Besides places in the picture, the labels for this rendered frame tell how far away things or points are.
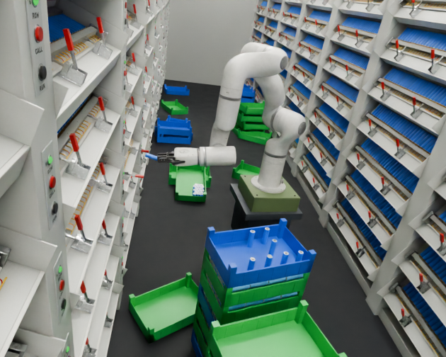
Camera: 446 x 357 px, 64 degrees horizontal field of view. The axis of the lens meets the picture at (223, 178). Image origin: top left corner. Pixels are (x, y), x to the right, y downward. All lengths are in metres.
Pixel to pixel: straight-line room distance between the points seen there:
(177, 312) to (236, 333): 0.61
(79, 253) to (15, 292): 0.36
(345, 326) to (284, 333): 0.72
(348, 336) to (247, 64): 1.23
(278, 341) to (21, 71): 0.93
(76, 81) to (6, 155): 0.30
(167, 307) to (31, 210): 1.22
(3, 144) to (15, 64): 0.09
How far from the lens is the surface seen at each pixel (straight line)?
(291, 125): 1.73
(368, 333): 1.85
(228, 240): 1.25
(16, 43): 0.44
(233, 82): 1.43
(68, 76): 0.71
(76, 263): 0.86
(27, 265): 0.58
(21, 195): 0.51
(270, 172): 1.86
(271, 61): 1.47
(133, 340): 1.57
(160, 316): 1.64
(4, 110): 0.46
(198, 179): 2.51
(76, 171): 0.78
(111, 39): 1.13
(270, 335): 1.12
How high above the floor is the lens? 1.25
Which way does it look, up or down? 27 degrees down
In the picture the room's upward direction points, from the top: 9 degrees clockwise
